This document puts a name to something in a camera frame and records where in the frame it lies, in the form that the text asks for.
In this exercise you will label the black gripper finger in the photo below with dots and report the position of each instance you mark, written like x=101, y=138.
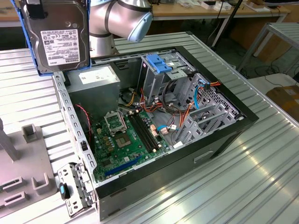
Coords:
x=36, y=9

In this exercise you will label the small white box black top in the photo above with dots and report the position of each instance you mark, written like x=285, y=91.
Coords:
x=208, y=6

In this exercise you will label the black stand leg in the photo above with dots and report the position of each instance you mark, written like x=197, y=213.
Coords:
x=234, y=9

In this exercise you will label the wooden desk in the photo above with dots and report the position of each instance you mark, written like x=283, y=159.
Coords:
x=187, y=11

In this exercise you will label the brown cardboard box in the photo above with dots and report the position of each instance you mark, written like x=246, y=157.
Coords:
x=286, y=100

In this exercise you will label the blue plastic drive latch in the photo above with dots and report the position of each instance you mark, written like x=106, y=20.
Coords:
x=161, y=67

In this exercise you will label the hard disk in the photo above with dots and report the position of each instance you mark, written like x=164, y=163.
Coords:
x=58, y=30

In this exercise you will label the blue expansion slot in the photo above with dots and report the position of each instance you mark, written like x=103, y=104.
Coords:
x=121, y=166

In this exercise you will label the grey power supply unit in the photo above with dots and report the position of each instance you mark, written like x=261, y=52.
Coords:
x=93, y=93

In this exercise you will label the green motherboard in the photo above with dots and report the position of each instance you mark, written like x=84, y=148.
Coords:
x=102, y=149

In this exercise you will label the metal disk bay cage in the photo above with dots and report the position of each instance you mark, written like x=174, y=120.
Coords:
x=192, y=135

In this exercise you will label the grey parts rack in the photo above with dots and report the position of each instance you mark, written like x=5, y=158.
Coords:
x=23, y=158

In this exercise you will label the metal optical drive cage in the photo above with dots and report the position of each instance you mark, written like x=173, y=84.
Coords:
x=151, y=84

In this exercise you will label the blue black latch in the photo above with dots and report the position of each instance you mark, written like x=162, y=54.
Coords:
x=62, y=190

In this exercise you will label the white side table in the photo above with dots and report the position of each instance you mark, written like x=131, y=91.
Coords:
x=287, y=79

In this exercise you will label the black RAM slot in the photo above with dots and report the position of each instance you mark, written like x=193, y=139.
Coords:
x=147, y=131
x=140, y=134

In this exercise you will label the black open PC case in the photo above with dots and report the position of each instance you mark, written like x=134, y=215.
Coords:
x=163, y=172

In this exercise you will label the metal card retention bracket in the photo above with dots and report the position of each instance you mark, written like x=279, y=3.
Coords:
x=70, y=205

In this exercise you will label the CPU socket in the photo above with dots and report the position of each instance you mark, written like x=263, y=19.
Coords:
x=122, y=140

